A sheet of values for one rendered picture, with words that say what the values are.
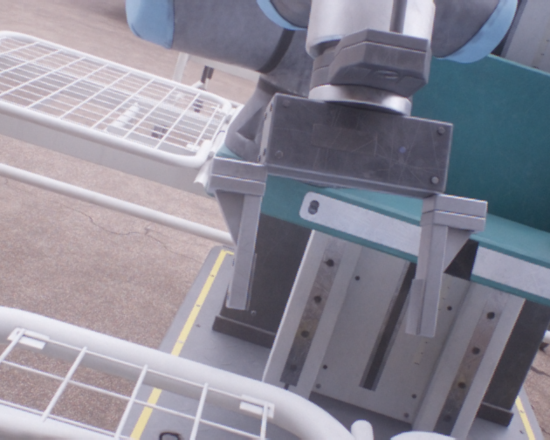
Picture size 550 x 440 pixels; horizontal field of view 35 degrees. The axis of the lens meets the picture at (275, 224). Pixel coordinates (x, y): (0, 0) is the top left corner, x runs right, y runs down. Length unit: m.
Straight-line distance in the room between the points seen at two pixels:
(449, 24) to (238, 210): 0.30
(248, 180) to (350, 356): 0.87
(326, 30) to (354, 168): 0.10
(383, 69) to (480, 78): 0.69
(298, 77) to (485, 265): 0.34
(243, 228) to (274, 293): 0.93
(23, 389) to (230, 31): 1.06
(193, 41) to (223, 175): 0.45
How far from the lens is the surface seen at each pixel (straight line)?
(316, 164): 0.60
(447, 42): 0.81
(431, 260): 0.62
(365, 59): 0.55
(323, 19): 0.62
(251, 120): 1.11
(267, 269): 1.51
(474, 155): 1.26
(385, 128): 0.61
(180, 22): 1.01
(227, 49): 1.04
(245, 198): 0.60
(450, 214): 0.63
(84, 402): 1.87
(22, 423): 0.82
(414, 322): 0.63
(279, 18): 0.79
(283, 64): 1.07
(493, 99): 1.25
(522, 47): 1.33
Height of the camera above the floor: 0.98
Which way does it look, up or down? 17 degrees down
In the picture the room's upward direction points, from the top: 18 degrees clockwise
